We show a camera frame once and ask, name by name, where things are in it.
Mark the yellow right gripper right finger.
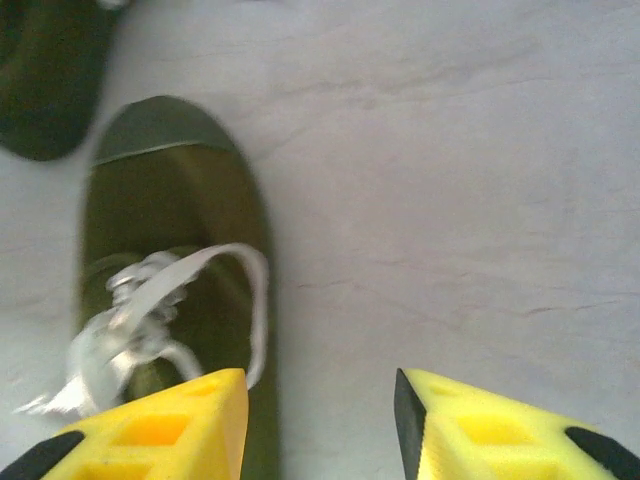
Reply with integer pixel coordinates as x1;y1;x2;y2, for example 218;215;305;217
393;367;640;480

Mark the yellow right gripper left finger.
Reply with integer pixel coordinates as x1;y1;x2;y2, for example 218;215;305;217
13;367;250;480

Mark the white shoelace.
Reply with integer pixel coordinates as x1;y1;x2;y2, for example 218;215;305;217
13;242;271;417

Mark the olive green canvas shoe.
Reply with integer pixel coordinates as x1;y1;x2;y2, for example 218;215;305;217
0;0;119;162
73;94;281;480

